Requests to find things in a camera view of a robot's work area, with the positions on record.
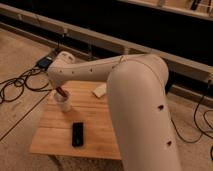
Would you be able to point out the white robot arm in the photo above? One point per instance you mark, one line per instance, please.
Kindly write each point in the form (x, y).
(137, 102)

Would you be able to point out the white ceramic cup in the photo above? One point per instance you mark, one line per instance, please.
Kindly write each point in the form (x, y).
(63, 102)

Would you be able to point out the beige sponge block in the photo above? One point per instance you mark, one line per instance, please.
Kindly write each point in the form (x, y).
(100, 91)

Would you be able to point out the black power adapter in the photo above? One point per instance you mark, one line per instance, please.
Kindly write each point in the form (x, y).
(44, 62)

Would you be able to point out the wooden table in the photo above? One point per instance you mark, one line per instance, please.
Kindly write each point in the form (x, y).
(84, 131)

